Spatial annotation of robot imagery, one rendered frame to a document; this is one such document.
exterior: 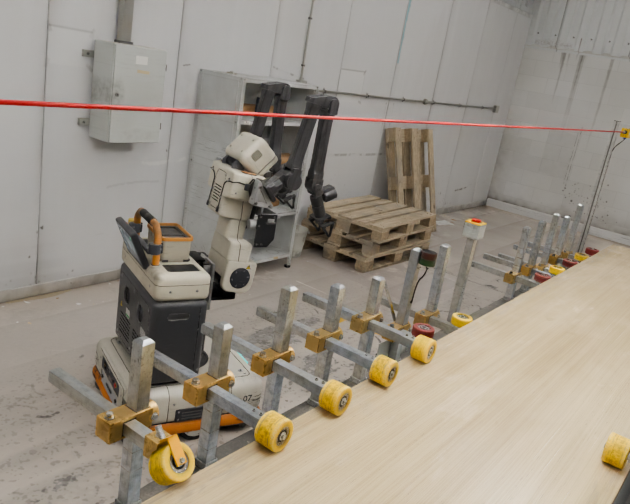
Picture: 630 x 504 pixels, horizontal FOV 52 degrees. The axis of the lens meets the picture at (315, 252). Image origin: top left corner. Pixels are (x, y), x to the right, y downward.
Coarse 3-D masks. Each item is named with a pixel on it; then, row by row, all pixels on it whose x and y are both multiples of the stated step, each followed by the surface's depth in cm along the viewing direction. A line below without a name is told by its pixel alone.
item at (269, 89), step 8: (264, 88) 315; (272, 88) 314; (280, 88) 317; (264, 96) 315; (272, 96) 317; (264, 104) 316; (264, 112) 318; (256, 120) 318; (264, 120) 319; (256, 128) 319
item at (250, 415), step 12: (156, 360) 170; (168, 360) 170; (168, 372) 168; (180, 372) 165; (192, 372) 166; (216, 396) 158; (228, 396) 158; (228, 408) 156; (240, 408) 154; (252, 408) 154; (252, 420) 152
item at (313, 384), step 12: (204, 324) 195; (240, 348) 187; (252, 348) 185; (276, 360) 180; (276, 372) 180; (288, 372) 177; (300, 372) 176; (300, 384) 175; (312, 384) 172; (324, 384) 172
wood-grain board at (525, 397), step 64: (512, 320) 262; (576, 320) 275; (448, 384) 197; (512, 384) 205; (576, 384) 213; (256, 448) 150; (320, 448) 154; (384, 448) 158; (448, 448) 163; (512, 448) 168; (576, 448) 174
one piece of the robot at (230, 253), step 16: (224, 176) 293; (240, 176) 286; (256, 176) 291; (224, 192) 291; (240, 192) 289; (224, 208) 294; (240, 208) 298; (256, 208) 303; (224, 224) 303; (240, 224) 302; (224, 240) 305; (240, 240) 304; (208, 256) 318; (224, 256) 303; (240, 256) 303; (224, 272) 302; (240, 272) 306; (224, 288) 305; (240, 288) 309
